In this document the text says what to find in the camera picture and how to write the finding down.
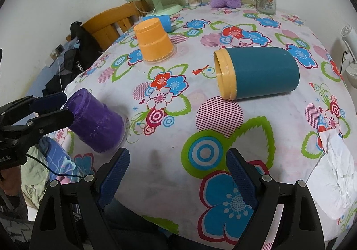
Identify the purple plastic cup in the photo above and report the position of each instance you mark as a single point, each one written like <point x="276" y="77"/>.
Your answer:
<point x="94" y="123"/>

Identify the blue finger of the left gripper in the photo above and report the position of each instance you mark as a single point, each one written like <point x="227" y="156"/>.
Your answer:
<point x="47" y="104"/>
<point x="50" y="122"/>

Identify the wall power outlet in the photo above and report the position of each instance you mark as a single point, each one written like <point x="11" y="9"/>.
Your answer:
<point x="57" y="51"/>

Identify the white floor fan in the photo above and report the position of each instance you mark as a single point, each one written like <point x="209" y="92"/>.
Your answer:
<point x="348" y="64"/>

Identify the orange plastic cup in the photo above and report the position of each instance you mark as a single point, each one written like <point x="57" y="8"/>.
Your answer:
<point x="153" y="40"/>

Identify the blue patterned bed sheet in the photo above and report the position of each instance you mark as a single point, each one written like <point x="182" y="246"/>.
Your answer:
<point x="59" y="161"/>

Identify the blue plastic cup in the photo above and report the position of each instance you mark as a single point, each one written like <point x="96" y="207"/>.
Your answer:
<point x="164" y="19"/>

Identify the crumpled white tissue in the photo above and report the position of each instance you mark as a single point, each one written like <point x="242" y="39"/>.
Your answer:
<point x="332" y="183"/>

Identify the teal cup with yellow rim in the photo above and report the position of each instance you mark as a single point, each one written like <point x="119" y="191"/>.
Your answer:
<point x="253" y="72"/>

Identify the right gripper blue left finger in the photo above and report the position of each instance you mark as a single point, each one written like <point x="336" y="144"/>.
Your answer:
<point x="111" y="175"/>

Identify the person's left hand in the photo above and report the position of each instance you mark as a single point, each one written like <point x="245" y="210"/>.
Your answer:
<point x="11" y="187"/>

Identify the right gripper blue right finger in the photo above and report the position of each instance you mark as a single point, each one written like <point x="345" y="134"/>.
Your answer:
<point x="244" y="175"/>

